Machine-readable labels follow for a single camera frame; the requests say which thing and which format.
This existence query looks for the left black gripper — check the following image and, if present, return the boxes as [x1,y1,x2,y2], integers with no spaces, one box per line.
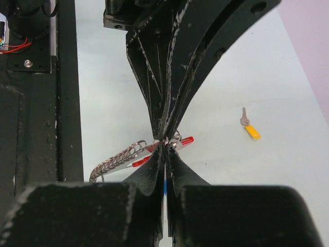
[103,0,190,140]

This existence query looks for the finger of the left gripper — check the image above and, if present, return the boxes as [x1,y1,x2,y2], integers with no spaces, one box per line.
[167,1,280,138]

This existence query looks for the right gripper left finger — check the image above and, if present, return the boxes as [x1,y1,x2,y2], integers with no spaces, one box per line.
[1,144,165,246]

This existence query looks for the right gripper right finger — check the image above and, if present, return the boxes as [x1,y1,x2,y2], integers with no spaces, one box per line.
[166,146,323,246]

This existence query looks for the key with blue white tag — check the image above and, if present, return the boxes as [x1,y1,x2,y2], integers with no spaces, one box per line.
[163,178,168,197]

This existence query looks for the red handled keyring holder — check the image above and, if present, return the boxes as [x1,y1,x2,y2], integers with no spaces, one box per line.
[88,131,195,183]

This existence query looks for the key with yellow tag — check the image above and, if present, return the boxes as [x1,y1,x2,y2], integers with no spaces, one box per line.
[240,107,261,140]

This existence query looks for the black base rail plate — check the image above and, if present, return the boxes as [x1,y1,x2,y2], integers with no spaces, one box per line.
[1,1,83,212]

